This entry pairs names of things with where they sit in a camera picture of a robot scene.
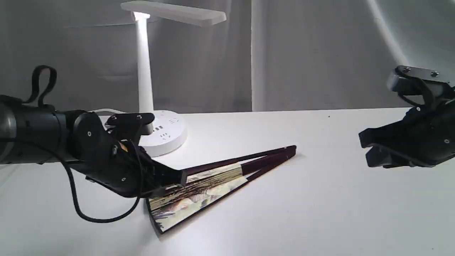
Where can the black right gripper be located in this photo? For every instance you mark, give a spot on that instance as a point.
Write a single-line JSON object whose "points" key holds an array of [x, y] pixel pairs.
{"points": [[429, 136]]}

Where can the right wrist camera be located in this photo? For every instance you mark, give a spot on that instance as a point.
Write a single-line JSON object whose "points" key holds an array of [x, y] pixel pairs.
{"points": [[420, 87]]}

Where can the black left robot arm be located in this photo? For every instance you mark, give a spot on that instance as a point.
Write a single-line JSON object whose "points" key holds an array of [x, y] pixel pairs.
{"points": [[38, 135]]}

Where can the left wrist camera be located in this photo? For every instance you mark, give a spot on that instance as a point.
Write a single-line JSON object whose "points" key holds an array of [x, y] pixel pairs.
{"points": [[130, 126]]}

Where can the white desk lamp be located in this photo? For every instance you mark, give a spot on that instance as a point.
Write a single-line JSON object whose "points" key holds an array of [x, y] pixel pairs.
{"points": [[167, 131]]}

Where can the painted folding paper fan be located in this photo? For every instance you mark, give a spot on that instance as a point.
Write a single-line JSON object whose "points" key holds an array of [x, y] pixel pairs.
{"points": [[209, 183]]}

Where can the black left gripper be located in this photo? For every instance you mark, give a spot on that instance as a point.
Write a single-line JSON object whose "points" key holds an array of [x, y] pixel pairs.
{"points": [[120, 166]]}

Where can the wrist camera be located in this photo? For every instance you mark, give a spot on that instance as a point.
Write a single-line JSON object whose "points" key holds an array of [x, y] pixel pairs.
{"points": [[130, 126], [420, 87]]}

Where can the grey backdrop curtain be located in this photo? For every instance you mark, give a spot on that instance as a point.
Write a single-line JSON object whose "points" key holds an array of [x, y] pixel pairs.
{"points": [[269, 55]]}

